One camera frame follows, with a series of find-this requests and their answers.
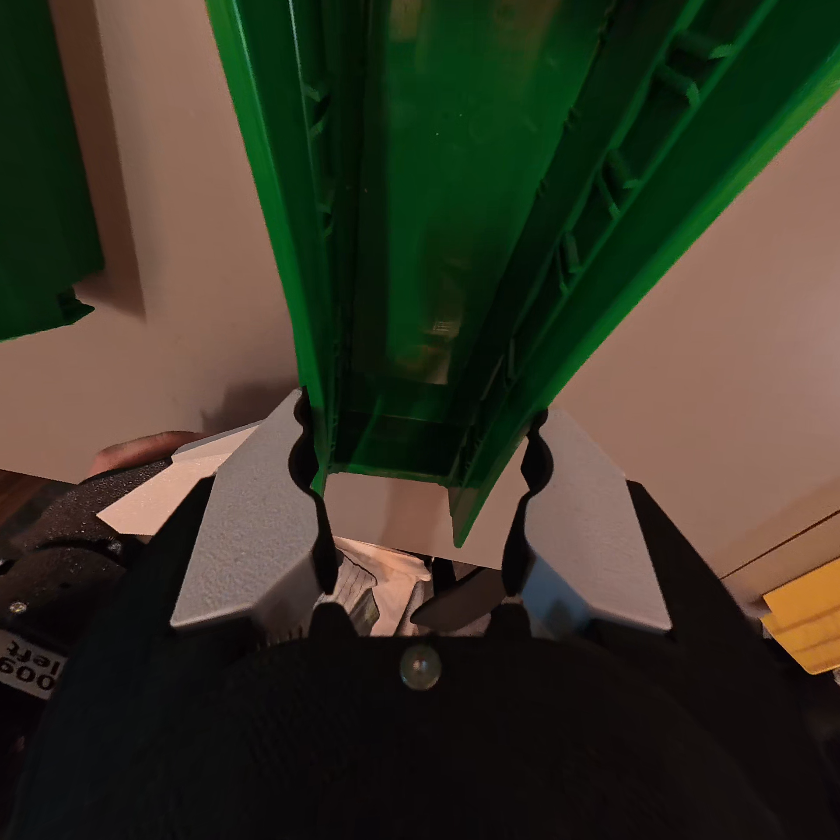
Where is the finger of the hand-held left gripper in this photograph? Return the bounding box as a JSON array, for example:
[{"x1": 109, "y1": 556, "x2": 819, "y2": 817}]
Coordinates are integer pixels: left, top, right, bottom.
[{"x1": 99, "y1": 423, "x2": 263, "y2": 536}]

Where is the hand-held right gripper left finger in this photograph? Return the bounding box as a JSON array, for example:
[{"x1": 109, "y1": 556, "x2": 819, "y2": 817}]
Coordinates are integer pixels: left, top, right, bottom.
[{"x1": 171, "y1": 389, "x2": 340, "y2": 634}]

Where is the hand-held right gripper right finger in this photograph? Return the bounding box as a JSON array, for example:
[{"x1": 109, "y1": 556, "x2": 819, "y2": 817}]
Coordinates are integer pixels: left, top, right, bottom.
[{"x1": 502, "y1": 407, "x2": 673, "y2": 637}]

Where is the green plastic bin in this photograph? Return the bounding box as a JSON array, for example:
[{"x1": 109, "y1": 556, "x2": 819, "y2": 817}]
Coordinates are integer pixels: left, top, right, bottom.
[
  {"x1": 0, "y1": 0, "x2": 105, "y2": 343},
  {"x1": 204, "y1": 0, "x2": 840, "y2": 550}
]

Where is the white patterned clothing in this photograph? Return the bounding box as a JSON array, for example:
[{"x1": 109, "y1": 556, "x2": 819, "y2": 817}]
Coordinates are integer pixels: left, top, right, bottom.
[{"x1": 329, "y1": 536, "x2": 506, "y2": 637}]

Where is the yellow plastic bin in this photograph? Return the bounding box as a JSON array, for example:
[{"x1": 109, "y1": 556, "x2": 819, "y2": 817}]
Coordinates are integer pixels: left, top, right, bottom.
[{"x1": 762, "y1": 558, "x2": 840, "y2": 677}]

